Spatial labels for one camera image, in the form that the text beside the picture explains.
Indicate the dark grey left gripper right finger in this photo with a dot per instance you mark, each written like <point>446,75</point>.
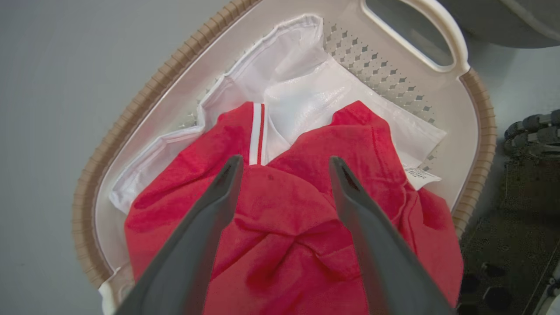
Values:
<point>385,253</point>

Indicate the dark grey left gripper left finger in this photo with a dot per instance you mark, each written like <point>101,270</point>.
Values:
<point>188,245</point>

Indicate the red garment with white stripe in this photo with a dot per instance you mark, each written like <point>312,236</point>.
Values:
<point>284,245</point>

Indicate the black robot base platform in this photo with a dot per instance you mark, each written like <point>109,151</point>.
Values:
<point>512,227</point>

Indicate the cream laundry basket, tan rim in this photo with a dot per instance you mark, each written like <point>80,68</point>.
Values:
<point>437,92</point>

